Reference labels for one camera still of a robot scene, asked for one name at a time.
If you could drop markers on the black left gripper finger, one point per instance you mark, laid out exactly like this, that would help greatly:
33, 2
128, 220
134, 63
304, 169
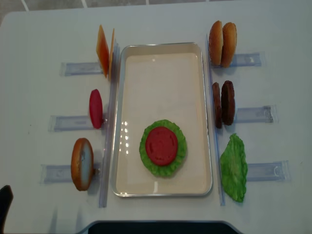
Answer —
6, 197

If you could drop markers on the brown meat patty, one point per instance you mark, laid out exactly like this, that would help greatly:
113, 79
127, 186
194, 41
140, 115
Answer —
217, 105

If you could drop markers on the dark robot base panel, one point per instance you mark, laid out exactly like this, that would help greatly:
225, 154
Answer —
161, 227

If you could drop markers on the clear pusher track for tomato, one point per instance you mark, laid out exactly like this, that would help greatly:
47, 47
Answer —
69, 123

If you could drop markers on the standing red tomato slice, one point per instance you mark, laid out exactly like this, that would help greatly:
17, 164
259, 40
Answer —
96, 109

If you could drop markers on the clear pusher track for cheese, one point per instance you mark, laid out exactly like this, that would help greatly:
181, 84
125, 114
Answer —
75, 69

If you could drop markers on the green lettuce leaf on tray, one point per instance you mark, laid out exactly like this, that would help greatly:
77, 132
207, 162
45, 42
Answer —
169, 170

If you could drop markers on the red tomato slice on tray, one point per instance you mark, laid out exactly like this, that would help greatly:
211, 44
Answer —
161, 146

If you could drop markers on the right orange cheese slice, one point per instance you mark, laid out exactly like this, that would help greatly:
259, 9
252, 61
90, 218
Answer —
111, 55

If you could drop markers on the standing green lettuce leaf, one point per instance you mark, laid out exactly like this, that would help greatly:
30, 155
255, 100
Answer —
234, 169

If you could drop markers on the right dark meat patty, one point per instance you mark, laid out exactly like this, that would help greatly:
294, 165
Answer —
227, 103

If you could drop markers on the clear pusher track for patties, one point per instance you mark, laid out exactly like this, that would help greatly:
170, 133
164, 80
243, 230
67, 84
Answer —
264, 114

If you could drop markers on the clear pusher track for lettuce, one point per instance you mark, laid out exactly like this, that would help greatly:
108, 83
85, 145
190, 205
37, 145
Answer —
275, 171

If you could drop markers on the clear pusher track left bun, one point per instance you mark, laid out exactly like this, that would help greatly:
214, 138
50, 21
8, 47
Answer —
55, 174

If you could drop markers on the bun half on left rack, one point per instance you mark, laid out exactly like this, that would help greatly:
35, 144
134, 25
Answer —
82, 164

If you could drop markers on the white rectangular metal tray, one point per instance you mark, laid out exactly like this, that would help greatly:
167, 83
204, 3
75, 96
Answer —
157, 82

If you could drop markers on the sesame bun top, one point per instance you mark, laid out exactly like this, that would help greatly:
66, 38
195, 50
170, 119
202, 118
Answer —
216, 43

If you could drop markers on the tan bun bottom half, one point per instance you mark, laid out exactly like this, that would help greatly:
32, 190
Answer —
229, 43

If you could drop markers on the clear pusher track right buns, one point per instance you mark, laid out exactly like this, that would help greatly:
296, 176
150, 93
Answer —
249, 59

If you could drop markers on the left clear plastic rack rail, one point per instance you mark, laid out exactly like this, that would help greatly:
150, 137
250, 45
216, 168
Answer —
110, 128

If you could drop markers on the clear plastic rack rail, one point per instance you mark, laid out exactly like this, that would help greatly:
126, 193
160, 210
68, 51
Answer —
110, 128
217, 158

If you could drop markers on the right clear plastic rack rail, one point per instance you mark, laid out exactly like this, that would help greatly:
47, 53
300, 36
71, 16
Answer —
217, 158

